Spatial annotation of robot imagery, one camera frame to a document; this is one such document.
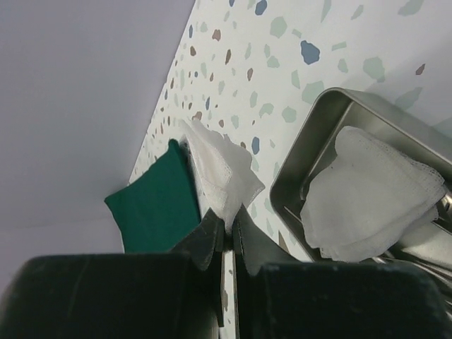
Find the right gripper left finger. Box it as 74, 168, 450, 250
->
1, 211, 225, 338

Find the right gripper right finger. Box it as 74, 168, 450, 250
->
232, 208, 451, 338

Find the green surgical cloth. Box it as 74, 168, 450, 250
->
105, 139, 201, 254

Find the metal instrument tray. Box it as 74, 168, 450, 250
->
268, 86, 452, 304

